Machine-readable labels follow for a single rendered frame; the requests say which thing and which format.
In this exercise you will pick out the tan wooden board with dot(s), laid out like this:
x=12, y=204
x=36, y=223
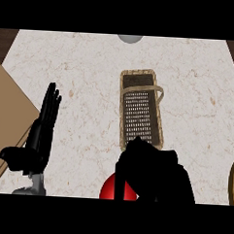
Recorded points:
x=8, y=116

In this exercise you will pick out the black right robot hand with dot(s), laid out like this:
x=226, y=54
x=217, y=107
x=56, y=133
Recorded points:
x=154, y=176

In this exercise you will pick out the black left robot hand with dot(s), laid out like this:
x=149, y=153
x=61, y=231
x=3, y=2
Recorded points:
x=39, y=144

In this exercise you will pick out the grey round object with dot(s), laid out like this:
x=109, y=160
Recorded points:
x=130, y=38

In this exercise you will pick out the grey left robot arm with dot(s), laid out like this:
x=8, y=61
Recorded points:
x=37, y=185

